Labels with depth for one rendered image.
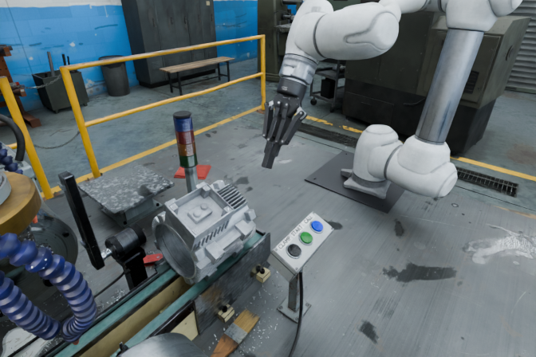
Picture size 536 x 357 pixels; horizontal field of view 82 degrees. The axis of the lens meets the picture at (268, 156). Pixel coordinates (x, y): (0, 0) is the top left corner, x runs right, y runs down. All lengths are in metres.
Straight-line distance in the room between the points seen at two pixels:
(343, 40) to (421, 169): 0.65
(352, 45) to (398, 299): 0.71
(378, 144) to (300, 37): 0.64
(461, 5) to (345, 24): 0.53
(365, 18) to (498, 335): 0.84
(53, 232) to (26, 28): 4.93
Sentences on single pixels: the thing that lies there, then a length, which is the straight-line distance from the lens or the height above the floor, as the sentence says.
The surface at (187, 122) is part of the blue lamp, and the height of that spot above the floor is 1.20.
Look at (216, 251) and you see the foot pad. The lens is 0.77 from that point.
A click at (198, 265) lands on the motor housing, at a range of 0.77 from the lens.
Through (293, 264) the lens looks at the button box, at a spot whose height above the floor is 1.06.
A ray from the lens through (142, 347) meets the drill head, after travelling 0.51.
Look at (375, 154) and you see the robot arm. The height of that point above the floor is 1.00.
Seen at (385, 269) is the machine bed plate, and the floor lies 0.80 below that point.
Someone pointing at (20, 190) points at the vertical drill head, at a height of 1.33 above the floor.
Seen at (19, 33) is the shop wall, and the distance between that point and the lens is 5.65.
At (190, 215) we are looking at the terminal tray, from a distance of 0.75.
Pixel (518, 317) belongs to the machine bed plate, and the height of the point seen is 0.80.
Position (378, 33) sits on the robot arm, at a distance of 0.69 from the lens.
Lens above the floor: 1.57
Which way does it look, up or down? 28 degrees down
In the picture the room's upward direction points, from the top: straight up
